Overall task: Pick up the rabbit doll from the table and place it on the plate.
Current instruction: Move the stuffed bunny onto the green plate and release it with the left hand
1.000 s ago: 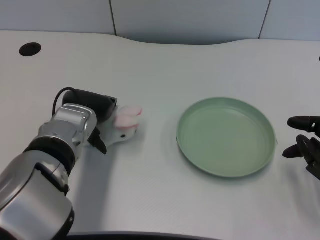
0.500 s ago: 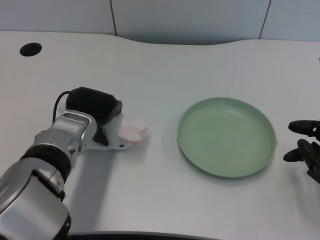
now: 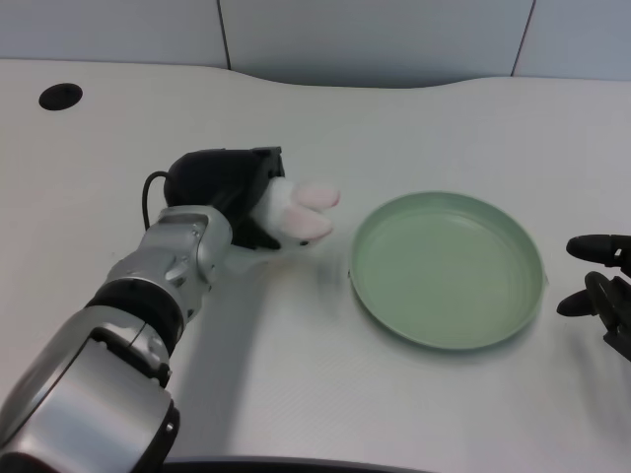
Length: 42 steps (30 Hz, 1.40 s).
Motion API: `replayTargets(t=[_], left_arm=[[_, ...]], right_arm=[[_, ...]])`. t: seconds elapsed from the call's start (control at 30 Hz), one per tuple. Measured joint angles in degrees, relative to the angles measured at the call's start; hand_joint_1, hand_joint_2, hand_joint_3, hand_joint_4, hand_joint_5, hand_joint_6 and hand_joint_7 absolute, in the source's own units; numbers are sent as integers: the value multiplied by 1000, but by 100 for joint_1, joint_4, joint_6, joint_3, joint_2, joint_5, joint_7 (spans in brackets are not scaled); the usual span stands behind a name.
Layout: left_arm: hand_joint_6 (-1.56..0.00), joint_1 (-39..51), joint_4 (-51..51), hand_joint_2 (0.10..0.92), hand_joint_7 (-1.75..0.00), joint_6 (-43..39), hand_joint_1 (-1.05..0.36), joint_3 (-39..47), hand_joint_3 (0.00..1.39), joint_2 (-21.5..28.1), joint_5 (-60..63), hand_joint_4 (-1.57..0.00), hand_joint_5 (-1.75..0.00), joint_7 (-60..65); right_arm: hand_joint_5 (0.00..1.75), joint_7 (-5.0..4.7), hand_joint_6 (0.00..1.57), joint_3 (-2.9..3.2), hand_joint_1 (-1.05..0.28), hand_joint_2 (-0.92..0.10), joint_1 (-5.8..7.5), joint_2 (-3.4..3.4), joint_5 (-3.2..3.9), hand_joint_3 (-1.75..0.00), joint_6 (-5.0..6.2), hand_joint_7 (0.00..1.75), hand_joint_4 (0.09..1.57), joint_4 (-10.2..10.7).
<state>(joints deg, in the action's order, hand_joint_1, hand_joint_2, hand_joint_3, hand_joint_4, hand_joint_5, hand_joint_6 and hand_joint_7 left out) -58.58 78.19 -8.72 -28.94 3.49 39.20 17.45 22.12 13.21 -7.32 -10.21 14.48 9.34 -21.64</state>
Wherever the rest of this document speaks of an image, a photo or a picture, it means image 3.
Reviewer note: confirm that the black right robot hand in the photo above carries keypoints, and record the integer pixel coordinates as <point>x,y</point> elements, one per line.
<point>604,290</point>

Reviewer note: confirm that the green round plate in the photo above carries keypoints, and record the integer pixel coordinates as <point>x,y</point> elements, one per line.
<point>446,272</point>

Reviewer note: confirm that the white plush rabbit doll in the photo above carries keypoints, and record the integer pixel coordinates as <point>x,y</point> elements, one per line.
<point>296,217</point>

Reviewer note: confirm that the dark robot torso edge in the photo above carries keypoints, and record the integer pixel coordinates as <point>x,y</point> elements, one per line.
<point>296,467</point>

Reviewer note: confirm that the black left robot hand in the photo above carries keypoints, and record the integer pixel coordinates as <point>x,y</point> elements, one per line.
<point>224,184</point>

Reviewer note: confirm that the grey partition wall panel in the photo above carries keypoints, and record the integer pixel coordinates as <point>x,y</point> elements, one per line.
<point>374,34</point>

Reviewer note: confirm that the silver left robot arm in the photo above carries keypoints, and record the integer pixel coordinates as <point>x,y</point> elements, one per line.
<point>113,345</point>

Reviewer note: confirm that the black round table grommet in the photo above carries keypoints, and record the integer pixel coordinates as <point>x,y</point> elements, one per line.
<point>60,96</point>

